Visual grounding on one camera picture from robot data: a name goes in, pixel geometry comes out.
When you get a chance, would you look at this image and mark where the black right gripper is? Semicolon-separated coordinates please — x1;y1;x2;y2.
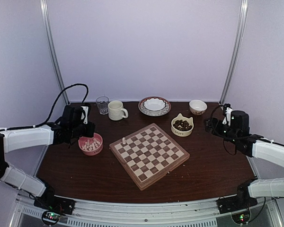
203;117;239;145

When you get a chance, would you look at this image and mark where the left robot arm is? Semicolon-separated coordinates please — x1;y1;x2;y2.
0;104;95;210

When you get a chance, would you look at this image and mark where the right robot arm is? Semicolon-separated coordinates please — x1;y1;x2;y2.
204;107;284;209

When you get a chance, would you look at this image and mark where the white chess pieces pile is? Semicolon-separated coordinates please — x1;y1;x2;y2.
81;139;101;151

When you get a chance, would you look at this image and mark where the dark chess pieces pile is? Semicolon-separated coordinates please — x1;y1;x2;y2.
173;120;192;131

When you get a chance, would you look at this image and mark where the wooden chess board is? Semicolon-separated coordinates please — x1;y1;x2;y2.
109;123;190;191

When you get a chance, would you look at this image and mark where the pink cat-ear bowl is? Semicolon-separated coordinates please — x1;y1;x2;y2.
78;133;103;156

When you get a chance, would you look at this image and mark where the small white floral bowl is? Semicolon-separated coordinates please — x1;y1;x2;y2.
189;100;207;115

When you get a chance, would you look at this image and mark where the cream cat-ear bowl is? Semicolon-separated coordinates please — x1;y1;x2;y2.
171;113;194;137

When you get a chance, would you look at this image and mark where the clear drinking glass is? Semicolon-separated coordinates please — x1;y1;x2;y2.
96;96;109;115

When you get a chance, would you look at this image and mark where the cream ribbed mug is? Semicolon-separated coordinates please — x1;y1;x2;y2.
108;100;129;121

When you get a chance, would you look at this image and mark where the patterned ceramic plate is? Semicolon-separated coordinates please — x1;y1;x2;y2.
138;96;171;117

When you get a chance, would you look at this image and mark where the white scalloped bowl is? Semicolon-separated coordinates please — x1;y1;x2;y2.
143;98;166;111

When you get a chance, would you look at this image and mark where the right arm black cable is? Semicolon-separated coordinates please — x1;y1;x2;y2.
208;104;242;156

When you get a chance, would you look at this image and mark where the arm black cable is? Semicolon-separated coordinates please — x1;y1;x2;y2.
208;104;242;156
37;83;89;130

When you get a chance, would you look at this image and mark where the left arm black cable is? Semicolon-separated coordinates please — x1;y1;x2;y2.
37;83;89;130

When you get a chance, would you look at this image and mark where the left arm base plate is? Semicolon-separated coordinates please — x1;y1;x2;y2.
34;195;75;215

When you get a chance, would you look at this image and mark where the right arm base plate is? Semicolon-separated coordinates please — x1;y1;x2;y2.
216;195;257;214

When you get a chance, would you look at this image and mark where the aluminium front rail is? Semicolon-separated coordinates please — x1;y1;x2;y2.
14;186;282;227

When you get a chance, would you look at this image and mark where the right aluminium frame post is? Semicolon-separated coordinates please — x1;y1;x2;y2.
219;0;248;104

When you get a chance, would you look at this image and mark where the aluminium frame post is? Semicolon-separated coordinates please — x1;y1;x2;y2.
219;0;248;104
40;0;65;91

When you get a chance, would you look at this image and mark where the left aluminium frame post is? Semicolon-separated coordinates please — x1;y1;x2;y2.
40;0;65;91

